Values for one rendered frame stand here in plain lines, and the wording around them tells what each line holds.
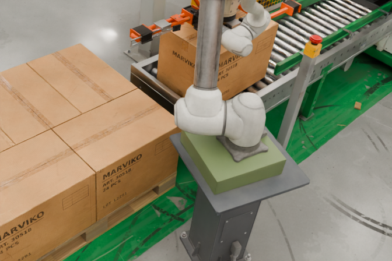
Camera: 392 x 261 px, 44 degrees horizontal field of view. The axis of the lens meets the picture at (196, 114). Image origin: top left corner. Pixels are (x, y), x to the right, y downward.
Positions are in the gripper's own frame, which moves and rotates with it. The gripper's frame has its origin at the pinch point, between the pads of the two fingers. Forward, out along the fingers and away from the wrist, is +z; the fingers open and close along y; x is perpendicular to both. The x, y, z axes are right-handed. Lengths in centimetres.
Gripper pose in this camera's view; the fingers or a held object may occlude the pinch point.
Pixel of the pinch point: (190, 15)
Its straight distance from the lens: 264.2
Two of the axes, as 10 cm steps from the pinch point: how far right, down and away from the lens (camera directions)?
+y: -1.2, 7.5, 6.5
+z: -7.0, -5.3, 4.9
